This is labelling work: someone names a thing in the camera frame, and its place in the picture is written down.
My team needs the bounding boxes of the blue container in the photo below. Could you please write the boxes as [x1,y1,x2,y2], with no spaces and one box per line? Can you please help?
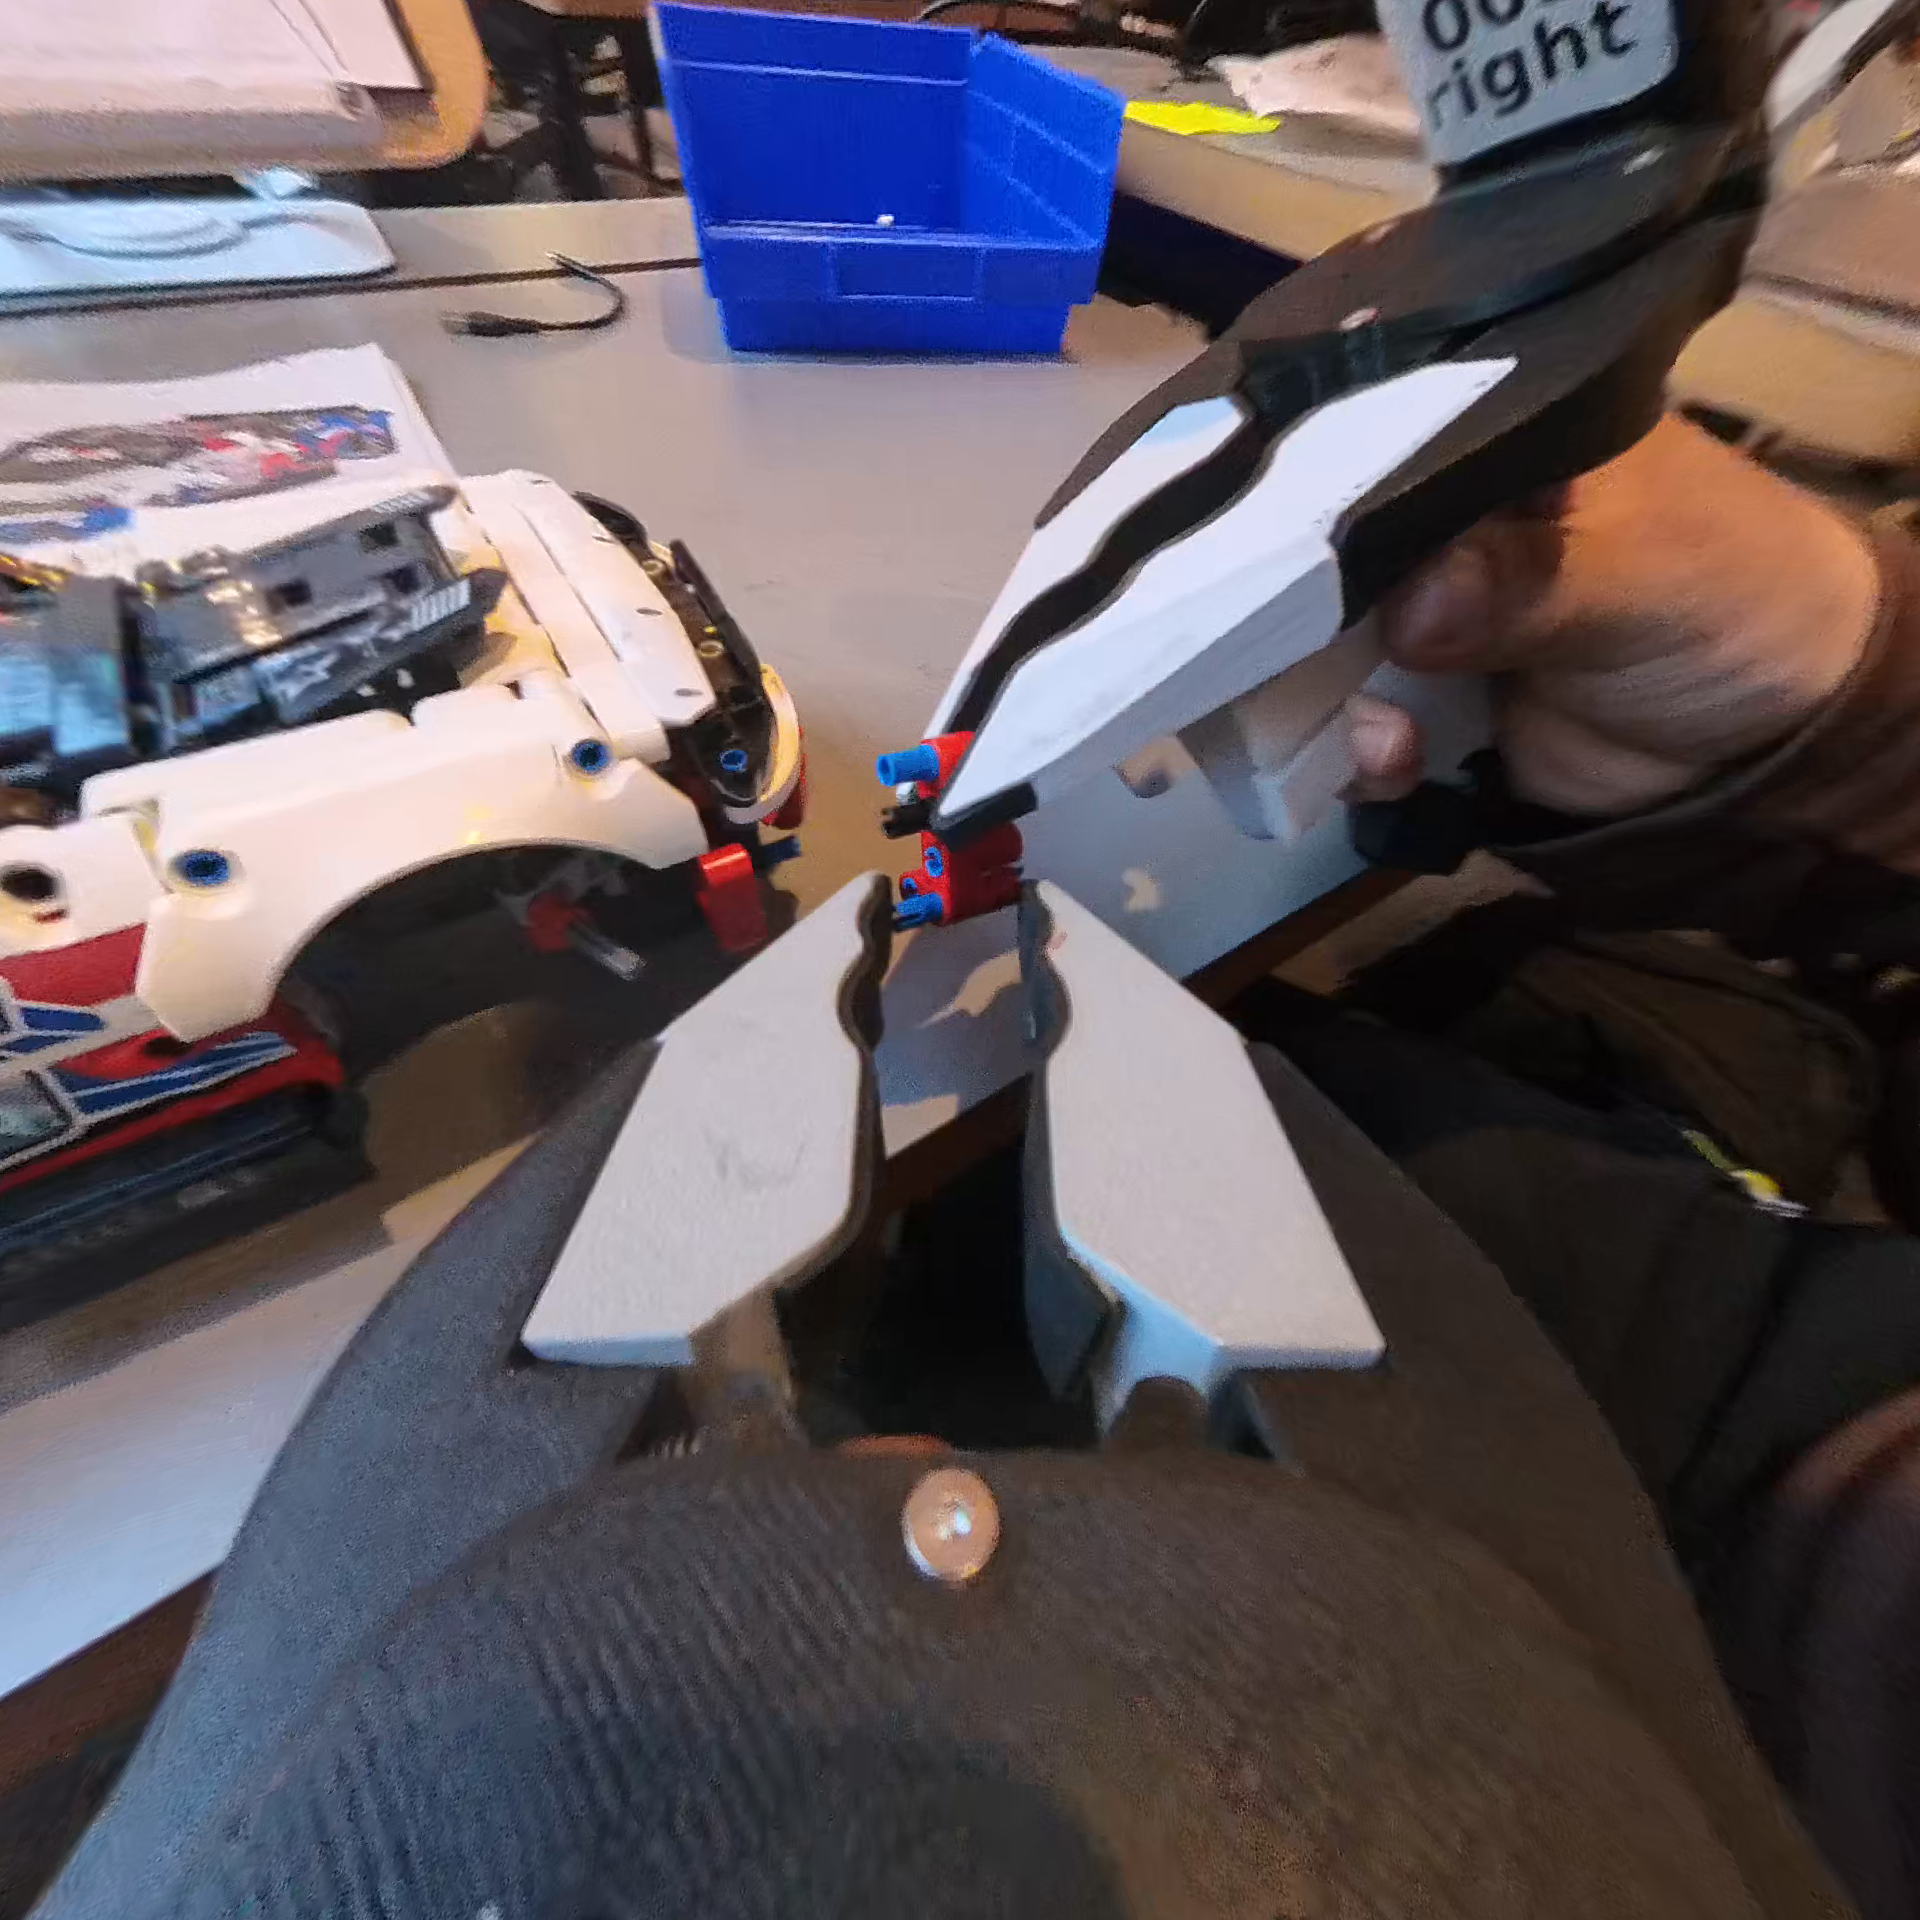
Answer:
[649,0,1127,360]

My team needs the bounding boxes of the open instruction booklet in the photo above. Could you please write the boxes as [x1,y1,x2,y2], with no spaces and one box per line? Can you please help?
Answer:
[0,341,460,580]

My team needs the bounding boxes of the dark backpack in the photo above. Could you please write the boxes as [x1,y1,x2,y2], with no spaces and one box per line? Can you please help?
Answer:
[1244,900,1893,1217]

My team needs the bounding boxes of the person's right hand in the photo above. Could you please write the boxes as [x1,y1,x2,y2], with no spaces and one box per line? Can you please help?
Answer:
[1343,416,1893,824]

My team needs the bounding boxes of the toy race car model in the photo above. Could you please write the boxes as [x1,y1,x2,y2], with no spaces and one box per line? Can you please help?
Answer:
[0,468,812,1321]

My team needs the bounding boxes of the person's right forearm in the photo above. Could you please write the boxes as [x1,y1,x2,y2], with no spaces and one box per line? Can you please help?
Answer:
[1487,495,1920,962]

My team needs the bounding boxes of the neighbouring grey desk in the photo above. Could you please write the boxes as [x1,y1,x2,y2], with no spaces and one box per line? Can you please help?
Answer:
[1110,30,1443,249]

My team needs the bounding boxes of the black cable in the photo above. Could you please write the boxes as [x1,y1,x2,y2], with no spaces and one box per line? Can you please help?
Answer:
[439,250,628,340]

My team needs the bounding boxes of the red beam assembly blue pins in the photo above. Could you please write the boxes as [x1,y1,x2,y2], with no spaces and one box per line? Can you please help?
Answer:
[878,730,1034,932]

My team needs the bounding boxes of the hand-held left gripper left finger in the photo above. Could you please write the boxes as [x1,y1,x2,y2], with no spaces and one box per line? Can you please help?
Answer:
[521,874,895,1369]

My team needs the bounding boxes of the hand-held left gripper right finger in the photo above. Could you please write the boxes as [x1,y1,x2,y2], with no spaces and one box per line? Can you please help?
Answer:
[1024,880,1391,1430]

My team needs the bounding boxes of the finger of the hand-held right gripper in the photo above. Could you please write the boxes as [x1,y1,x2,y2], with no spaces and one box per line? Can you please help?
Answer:
[934,358,1521,824]
[920,398,1255,752]

